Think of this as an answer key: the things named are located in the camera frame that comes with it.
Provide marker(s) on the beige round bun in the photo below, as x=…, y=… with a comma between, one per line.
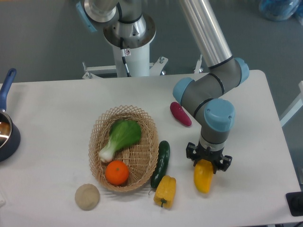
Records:
x=87, y=197

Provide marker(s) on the blue plastic bag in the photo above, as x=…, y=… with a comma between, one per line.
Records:
x=281, y=10

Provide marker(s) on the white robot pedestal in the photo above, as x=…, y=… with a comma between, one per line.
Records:
x=130, y=43

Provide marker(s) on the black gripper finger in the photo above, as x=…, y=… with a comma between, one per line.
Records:
x=222, y=163
x=191, y=153

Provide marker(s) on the black device at table edge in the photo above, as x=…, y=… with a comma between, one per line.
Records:
x=295, y=203

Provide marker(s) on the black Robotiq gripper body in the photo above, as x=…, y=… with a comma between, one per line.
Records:
x=208, y=154

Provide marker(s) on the yellow mango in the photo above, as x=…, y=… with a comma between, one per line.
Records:
x=203, y=174

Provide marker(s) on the dark green cucumber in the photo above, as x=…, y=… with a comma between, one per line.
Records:
x=162, y=164

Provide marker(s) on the woven wicker basket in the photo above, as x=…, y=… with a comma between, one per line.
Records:
x=141, y=158

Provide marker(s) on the purple sweet potato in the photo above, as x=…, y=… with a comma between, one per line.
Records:
x=179, y=114

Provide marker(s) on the yellow bell pepper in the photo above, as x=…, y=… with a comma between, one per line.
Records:
x=165, y=192

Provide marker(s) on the blue saucepan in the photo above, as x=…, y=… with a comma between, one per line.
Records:
x=9, y=133

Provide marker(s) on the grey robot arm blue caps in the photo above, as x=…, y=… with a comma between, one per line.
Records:
x=201, y=98

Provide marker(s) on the green bok choy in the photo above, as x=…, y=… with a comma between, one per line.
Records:
x=123, y=134

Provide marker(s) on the orange fruit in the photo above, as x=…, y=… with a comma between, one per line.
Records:
x=116, y=173

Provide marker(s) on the white metal frame right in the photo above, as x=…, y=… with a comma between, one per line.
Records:
x=293, y=108

